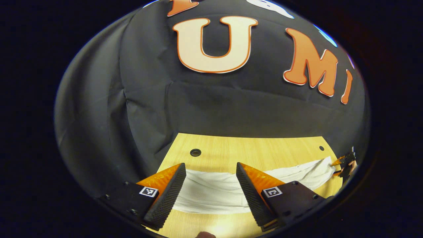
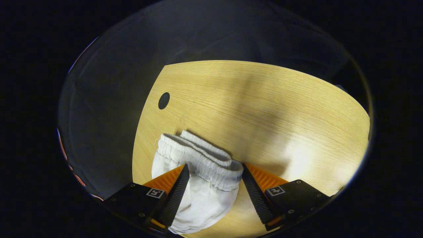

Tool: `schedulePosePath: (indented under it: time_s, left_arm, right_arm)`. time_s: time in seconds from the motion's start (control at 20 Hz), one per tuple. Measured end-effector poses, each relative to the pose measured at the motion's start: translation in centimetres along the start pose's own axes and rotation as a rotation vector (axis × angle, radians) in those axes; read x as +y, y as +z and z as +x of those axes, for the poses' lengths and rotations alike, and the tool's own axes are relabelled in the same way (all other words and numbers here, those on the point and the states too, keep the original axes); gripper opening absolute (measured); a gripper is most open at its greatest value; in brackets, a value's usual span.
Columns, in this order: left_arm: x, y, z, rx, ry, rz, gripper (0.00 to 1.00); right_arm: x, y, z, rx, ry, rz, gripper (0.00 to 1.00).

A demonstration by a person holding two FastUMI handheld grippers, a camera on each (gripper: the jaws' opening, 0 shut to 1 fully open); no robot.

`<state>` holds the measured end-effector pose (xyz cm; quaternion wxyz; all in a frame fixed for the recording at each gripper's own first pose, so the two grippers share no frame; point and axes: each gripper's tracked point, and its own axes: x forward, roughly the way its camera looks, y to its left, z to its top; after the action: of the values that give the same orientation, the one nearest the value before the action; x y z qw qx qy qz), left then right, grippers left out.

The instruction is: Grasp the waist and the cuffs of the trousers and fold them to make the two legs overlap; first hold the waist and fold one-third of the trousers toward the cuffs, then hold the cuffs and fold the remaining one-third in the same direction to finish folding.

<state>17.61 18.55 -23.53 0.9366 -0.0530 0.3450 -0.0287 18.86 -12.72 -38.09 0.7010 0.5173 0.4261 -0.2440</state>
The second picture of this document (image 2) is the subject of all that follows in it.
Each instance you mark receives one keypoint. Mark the white jeans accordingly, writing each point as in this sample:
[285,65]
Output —
[208,198]

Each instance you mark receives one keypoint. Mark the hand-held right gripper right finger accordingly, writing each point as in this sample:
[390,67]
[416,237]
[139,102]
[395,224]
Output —
[256,195]

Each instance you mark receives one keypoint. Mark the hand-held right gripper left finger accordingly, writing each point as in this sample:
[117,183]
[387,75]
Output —
[175,198]

